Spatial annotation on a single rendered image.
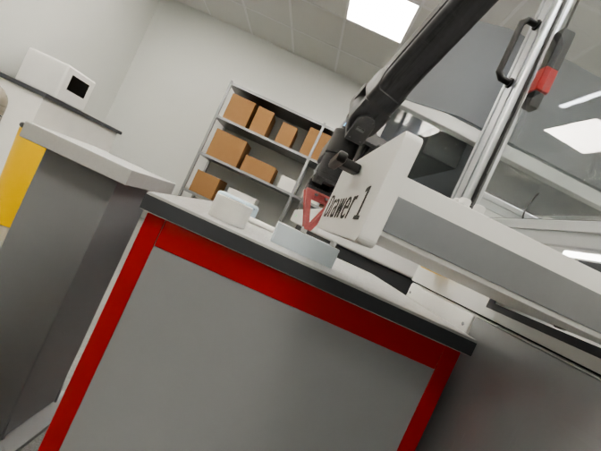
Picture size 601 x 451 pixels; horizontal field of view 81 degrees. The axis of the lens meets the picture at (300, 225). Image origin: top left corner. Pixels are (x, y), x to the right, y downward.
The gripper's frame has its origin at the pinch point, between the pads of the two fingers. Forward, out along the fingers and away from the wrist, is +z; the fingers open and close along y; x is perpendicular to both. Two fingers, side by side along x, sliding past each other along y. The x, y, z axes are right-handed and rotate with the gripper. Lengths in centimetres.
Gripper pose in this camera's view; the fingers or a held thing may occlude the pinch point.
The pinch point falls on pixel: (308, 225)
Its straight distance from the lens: 69.7
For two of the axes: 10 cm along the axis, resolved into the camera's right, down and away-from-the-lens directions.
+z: -4.1, 9.1, 0.2
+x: -9.1, -4.0, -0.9
